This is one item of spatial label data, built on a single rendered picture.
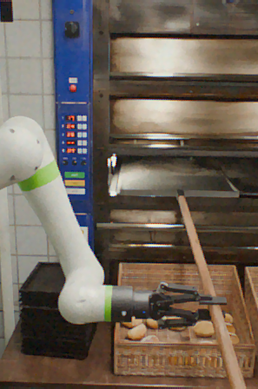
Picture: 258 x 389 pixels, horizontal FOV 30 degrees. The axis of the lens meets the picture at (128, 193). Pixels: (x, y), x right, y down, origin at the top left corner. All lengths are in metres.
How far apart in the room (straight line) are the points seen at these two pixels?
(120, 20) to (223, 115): 0.60
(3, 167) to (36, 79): 1.14
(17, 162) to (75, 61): 1.10
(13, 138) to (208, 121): 1.24
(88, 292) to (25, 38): 1.26
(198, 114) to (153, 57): 0.31
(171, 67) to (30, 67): 0.60
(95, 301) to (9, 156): 0.43
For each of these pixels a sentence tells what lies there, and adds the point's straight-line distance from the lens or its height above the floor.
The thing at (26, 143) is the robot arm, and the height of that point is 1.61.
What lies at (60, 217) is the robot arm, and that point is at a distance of 1.27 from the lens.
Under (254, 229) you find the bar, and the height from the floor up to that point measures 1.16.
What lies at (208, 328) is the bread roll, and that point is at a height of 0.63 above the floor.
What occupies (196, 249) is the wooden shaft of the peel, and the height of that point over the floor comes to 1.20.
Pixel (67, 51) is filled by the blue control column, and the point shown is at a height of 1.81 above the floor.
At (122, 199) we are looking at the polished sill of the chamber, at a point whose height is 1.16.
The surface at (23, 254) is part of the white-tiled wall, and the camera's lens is 2.37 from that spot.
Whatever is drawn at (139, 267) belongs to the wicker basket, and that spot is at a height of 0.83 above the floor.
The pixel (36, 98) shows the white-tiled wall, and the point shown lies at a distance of 2.17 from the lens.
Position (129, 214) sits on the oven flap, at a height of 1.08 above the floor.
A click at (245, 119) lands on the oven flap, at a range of 2.18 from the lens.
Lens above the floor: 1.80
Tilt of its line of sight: 16 degrees down
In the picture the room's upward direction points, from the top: 1 degrees clockwise
